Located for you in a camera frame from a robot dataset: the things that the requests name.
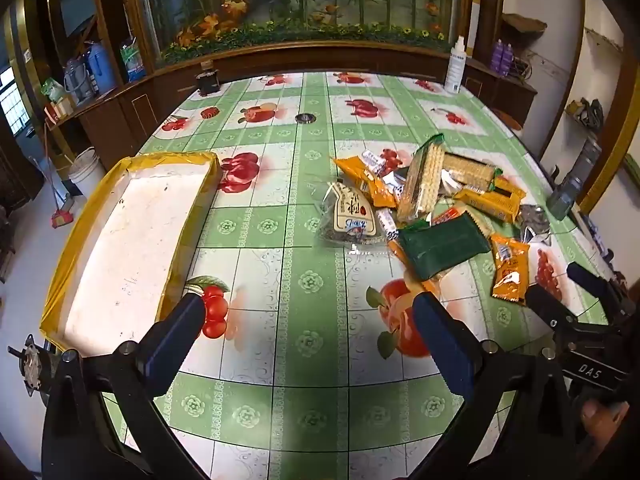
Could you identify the blue thermos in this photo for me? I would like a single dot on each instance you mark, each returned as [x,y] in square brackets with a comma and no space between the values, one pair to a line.
[102,67]

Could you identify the wooden cabinet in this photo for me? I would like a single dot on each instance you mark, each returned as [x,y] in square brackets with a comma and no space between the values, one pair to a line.
[150,105]

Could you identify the green white bag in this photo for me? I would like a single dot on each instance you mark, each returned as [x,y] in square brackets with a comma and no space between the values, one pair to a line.
[52,89]

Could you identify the white tray yellow taped rim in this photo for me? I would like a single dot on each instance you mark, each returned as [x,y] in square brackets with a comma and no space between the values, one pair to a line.
[130,240]

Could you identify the barred window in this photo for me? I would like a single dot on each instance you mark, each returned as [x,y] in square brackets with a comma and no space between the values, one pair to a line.
[12,105]

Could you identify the dark green snack packet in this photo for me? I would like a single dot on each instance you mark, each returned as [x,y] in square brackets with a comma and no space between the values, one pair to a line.
[442,245]

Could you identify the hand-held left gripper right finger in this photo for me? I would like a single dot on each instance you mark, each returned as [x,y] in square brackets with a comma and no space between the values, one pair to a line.
[445,347]

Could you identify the red bottle cap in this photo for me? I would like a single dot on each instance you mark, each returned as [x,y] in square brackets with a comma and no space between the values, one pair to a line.
[210,113]

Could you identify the silver foil packet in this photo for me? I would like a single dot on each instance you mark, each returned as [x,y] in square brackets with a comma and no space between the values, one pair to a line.
[532,220]

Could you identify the white plastic bucket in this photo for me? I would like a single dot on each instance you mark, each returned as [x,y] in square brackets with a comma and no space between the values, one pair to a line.
[90,172]

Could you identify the brown wall shelf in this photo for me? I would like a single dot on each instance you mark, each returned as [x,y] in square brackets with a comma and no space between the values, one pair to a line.
[525,22]

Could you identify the white spray bottle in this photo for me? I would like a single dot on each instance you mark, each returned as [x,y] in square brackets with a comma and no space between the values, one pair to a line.
[456,67]

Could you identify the orange cracker packet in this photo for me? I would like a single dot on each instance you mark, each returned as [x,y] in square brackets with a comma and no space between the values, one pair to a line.
[492,202]

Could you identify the person's right hand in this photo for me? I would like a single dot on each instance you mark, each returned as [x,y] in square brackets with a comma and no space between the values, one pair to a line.
[605,427]

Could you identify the small cardboard box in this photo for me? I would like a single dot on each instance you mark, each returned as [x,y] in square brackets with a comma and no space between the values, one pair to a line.
[60,108]

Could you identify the water bottle green label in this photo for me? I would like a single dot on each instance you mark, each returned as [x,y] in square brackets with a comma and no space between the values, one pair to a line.
[132,60]

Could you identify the small orange snack packet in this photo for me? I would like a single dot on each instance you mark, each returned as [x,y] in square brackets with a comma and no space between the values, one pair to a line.
[510,270]
[400,256]
[357,175]

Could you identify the grey thermos jug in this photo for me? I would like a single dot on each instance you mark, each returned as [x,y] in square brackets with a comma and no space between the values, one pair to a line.
[80,82]

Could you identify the purple bottle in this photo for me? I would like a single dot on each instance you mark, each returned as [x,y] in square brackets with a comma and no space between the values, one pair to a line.
[497,57]
[509,60]

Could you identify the grey metal container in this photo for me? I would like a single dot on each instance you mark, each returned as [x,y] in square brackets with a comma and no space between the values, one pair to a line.
[575,180]

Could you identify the clear seed bag white label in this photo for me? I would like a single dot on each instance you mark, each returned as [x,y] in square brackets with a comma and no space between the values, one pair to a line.
[350,215]

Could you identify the green fruit print tablecloth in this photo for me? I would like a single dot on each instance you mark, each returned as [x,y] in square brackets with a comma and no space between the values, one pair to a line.
[310,280]

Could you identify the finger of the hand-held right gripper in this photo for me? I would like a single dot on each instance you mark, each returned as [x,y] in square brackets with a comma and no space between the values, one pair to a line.
[585,277]
[550,307]

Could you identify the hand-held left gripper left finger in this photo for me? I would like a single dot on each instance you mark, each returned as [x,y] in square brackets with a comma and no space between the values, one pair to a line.
[172,345]

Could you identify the red broom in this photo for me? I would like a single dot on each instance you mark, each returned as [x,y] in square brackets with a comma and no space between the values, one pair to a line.
[61,217]

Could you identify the round metal lid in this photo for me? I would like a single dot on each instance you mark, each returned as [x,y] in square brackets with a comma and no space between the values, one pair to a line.
[304,118]

